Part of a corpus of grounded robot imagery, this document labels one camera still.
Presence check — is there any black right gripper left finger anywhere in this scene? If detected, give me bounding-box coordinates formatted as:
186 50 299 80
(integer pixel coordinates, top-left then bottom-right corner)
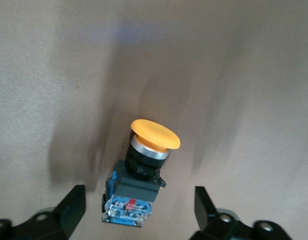
0 184 87 240

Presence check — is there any brown paper table cover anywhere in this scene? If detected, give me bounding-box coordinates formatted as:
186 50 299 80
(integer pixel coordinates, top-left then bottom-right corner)
0 0 308 240

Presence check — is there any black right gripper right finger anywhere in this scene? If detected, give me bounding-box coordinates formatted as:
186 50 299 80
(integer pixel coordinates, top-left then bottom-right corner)
191 186 294 240

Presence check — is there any yellow mushroom push button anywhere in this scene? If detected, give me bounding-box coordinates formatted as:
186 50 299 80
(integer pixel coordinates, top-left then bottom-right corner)
101 118 182 229

